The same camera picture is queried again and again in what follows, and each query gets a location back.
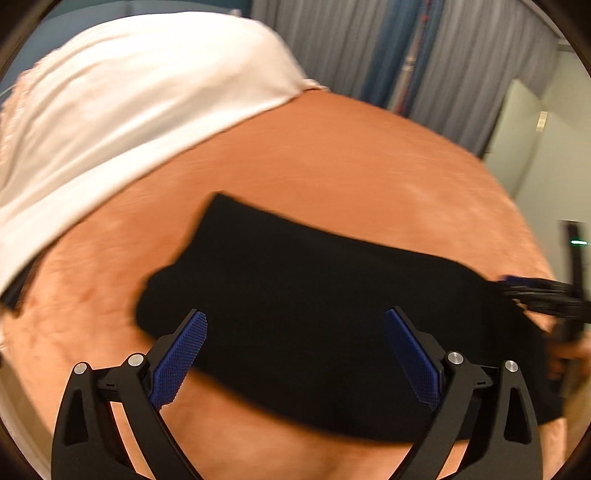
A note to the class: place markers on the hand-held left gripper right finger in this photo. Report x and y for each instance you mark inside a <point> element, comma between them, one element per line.
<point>413,355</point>

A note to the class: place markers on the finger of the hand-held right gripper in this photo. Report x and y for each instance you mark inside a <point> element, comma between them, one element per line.
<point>531,282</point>
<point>549,305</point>

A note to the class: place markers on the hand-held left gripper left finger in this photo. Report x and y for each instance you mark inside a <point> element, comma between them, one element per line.
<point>182,355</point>

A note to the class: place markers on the black pants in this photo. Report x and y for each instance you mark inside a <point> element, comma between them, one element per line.
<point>323,295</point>

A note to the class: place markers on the white door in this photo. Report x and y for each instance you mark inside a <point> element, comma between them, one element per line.
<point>521,152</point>

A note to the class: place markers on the small door sign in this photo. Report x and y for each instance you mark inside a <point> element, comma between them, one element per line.
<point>542,121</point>

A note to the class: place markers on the orange blanket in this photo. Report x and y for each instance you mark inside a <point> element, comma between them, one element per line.
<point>332,152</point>

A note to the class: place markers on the grey curtain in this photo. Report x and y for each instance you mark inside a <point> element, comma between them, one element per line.
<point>323,41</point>
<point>485,64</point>

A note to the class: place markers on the white bed sheet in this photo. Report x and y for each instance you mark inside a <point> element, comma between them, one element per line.
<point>115,120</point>

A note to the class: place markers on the blue curtain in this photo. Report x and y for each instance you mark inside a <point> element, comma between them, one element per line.
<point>397,50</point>

